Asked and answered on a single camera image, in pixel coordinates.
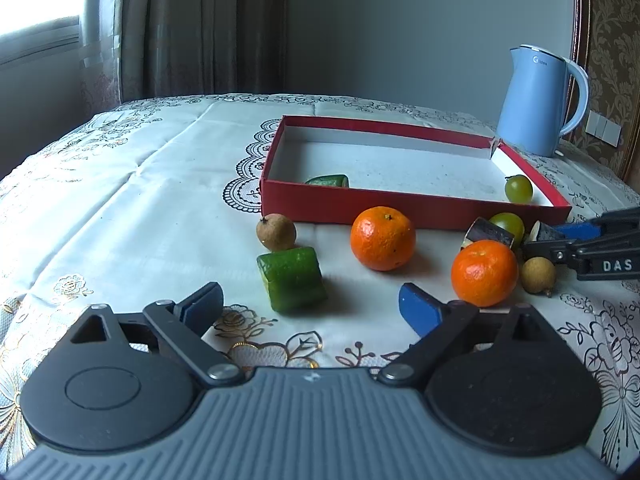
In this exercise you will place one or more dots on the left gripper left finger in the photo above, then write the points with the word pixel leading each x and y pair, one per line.
pixel 180 327

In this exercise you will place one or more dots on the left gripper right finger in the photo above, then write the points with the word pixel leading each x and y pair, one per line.
pixel 441 328

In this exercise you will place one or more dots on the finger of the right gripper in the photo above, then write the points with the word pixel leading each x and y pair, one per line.
pixel 557 251

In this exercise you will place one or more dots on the brown longan fruit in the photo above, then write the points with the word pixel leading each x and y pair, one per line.
pixel 538 276
pixel 276 232

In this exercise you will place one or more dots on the green tomato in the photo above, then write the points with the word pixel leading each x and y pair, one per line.
pixel 511 223
pixel 518 189

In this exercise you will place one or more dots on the orange mandarin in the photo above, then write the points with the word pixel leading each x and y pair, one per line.
pixel 383 238
pixel 484 274

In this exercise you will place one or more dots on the dark sugarcane piece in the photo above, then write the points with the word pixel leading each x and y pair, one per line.
pixel 541 232
pixel 482 229

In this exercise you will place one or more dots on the green cucumber piece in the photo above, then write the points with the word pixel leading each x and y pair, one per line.
pixel 292 279
pixel 334 180

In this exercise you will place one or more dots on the light blue electric kettle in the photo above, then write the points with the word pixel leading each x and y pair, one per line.
pixel 547 98

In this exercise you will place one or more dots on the white lace patterned tablecloth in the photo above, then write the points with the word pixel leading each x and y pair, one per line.
pixel 158 197

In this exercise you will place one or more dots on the red shallow cardboard box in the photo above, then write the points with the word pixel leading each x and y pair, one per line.
pixel 440 179

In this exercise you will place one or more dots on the brown patterned curtain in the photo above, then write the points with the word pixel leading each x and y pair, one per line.
pixel 141 49

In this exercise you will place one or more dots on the white wall switch panel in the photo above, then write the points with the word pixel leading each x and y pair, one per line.
pixel 603 129

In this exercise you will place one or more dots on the window frame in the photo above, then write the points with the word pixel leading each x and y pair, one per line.
pixel 40 39

